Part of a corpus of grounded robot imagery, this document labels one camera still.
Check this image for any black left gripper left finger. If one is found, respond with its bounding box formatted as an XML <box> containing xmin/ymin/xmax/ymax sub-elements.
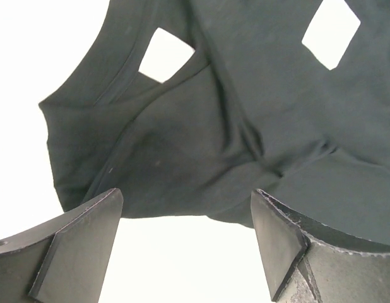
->
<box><xmin>0</xmin><ymin>189</ymin><xmax>123</xmax><ymax>303</ymax></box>

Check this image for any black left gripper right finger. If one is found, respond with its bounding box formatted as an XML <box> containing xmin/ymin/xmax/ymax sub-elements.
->
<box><xmin>251</xmin><ymin>189</ymin><xmax>390</xmax><ymax>303</ymax></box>

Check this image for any black t-shirt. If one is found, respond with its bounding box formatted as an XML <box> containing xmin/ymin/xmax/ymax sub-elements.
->
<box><xmin>39</xmin><ymin>1</ymin><xmax>390</xmax><ymax>245</ymax></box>

